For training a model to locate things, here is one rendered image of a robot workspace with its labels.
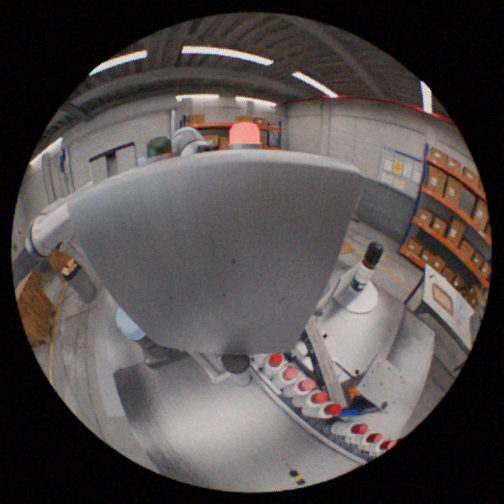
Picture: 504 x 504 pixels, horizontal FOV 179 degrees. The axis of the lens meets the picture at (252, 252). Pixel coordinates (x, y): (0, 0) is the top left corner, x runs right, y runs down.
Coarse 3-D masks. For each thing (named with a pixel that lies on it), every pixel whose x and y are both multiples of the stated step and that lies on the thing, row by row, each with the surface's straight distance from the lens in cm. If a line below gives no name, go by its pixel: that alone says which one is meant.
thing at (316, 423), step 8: (288, 400) 61; (296, 408) 61; (304, 416) 62; (312, 424) 64; (320, 424) 65; (320, 432) 66; (328, 432) 67; (336, 440) 69; (344, 448) 73; (352, 448) 75; (360, 456) 79; (368, 456) 82
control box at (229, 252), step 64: (128, 192) 8; (192, 192) 6; (256, 192) 6; (320, 192) 6; (128, 256) 10; (192, 256) 8; (256, 256) 7; (320, 256) 8; (192, 320) 12; (256, 320) 12
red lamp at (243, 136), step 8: (232, 128) 12; (240, 128) 12; (248, 128) 12; (256, 128) 12; (232, 136) 12; (240, 136) 12; (248, 136) 12; (256, 136) 12; (232, 144) 12; (240, 144) 12; (248, 144) 12; (256, 144) 12
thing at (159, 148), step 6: (156, 138) 14; (162, 138) 14; (168, 138) 14; (150, 144) 14; (156, 144) 14; (162, 144) 14; (168, 144) 14; (150, 150) 14; (156, 150) 14; (162, 150) 14; (168, 150) 14; (150, 156) 14; (156, 156) 13; (162, 156) 13; (168, 156) 14; (174, 156) 14; (150, 162) 14
